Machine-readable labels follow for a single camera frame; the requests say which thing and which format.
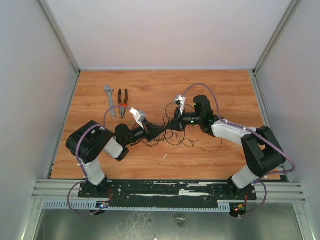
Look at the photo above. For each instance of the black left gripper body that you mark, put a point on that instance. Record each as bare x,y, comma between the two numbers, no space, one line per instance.
143,133

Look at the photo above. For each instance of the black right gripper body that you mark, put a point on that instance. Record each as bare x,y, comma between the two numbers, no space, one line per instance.
179,120

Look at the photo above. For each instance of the black zip tie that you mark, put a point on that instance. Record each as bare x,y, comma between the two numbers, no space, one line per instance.
164,122

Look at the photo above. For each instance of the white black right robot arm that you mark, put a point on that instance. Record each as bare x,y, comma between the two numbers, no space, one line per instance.
260,146

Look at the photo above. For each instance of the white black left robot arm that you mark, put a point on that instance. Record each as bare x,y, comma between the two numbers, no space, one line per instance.
88,142

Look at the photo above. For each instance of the orange black pliers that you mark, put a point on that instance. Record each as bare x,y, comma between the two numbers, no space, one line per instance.
122,103

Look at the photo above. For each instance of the silver adjustable wrench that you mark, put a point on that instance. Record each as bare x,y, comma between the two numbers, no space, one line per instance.
109,91

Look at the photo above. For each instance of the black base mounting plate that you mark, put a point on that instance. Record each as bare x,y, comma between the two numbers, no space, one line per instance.
173,194

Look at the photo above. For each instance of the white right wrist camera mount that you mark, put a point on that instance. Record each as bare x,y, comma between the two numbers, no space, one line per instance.
180,101

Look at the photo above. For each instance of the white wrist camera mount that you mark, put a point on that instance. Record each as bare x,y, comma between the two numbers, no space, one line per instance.
138,115
180,101

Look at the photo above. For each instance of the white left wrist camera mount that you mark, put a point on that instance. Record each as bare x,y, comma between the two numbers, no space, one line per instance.
138,115

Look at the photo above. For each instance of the aluminium frame rail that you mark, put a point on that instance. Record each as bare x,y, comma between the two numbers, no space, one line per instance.
282,79

